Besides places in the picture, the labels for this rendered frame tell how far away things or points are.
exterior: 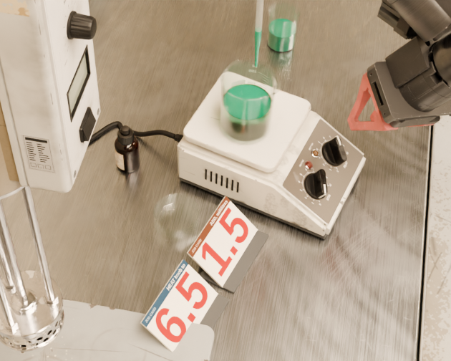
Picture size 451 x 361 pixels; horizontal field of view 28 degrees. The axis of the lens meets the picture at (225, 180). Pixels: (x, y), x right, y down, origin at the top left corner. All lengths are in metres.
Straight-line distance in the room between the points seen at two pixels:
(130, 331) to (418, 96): 0.39
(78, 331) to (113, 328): 0.04
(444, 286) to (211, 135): 0.32
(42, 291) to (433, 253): 0.48
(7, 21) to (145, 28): 0.81
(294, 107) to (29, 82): 0.60
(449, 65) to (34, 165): 0.47
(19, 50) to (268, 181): 0.57
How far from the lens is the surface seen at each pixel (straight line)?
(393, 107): 0.94
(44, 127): 0.55
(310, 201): 1.04
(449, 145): 1.20
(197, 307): 1.00
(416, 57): 0.93
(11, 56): 0.51
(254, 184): 1.04
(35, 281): 0.84
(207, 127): 1.05
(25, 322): 0.82
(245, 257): 1.04
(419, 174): 1.16
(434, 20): 0.89
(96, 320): 1.00
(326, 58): 1.27
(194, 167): 1.07
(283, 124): 1.06
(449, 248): 1.10
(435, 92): 0.94
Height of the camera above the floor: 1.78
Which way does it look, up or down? 52 degrees down
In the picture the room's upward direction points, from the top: 3 degrees clockwise
